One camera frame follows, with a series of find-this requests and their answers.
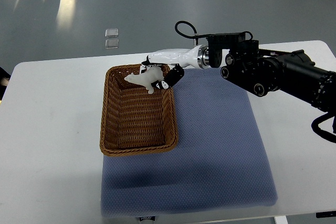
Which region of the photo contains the upper clear floor tile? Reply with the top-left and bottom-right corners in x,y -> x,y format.
105,28 -> 119,38

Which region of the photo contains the black table label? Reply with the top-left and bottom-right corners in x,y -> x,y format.
139,216 -> 155,221

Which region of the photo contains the black table control panel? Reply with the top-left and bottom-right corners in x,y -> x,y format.
316,211 -> 336,219

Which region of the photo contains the clear floor tile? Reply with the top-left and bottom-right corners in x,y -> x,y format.
105,38 -> 119,49
105,28 -> 119,38

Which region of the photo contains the blue textured mat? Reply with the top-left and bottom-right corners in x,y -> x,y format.
101,68 -> 277,218

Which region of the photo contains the lower clear floor tile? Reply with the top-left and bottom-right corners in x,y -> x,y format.
105,38 -> 119,49

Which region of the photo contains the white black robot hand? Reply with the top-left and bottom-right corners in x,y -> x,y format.
140,45 -> 209,89

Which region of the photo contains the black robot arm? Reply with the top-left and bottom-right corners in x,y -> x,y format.
190,31 -> 335,143

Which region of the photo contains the brown wicker basket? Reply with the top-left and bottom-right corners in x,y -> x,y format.
100,64 -> 179,157

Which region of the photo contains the person in dark clothes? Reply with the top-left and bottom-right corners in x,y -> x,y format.
0,67 -> 11,88

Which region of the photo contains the white bear figurine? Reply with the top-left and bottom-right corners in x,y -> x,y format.
124,67 -> 164,94

